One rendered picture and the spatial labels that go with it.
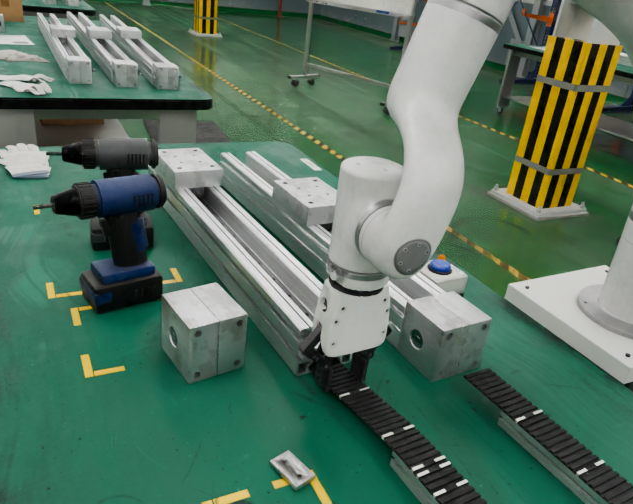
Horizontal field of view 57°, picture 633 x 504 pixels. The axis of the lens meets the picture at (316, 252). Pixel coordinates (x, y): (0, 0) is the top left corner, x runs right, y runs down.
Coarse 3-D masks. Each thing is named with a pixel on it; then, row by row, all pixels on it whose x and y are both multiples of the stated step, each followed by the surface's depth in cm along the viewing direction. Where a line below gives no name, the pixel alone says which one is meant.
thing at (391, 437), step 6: (408, 426) 76; (414, 426) 76; (390, 432) 75; (396, 432) 75; (402, 432) 75; (408, 432) 75; (414, 432) 75; (384, 438) 74; (390, 438) 74; (396, 438) 74; (402, 438) 74; (408, 438) 74; (390, 444) 73
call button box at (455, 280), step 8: (424, 272) 110; (432, 272) 111; (440, 272) 110; (448, 272) 111; (456, 272) 112; (432, 280) 108; (440, 280) 108; (448, 280) 109; (456, 280) 110; (464, 280) 111; (448, 288) 110; (456, 288) 111; (464, 288) 112
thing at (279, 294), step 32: (224, 192) 129; (192, 224) 121; (224, 224) 120; (256, 224) 115; (224, 256) 107; (256, 256) 109; (288, 256) 104; (256, 288) 98; (288, 288) 102; (320, 288) 95; (256, 320) 98; (288, 320) 87; (288, 352) 88
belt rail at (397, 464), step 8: (392, 464) 73; (400, 464) 72; (400, 472) 72; (408, 472) 71; (408, 480) 71; (416, 480) 69; (416, 488) 70; (424, 488) 68; (416, 496) 70; (424, 496) 69; (432, 496) 67
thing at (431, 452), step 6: (432, 444) 73; (414, 450) 72; (420, 450) 72; (426, 450) 72; (432, 450) 73; (438, 450) 72; (402, 456) 71; (408, 456) 71; (414, 456) 71; (420, 456) 71; (426, 456) 71; (432, 456) 72; (408, 462) 70; (414, 462) 70; (420, 462) 71
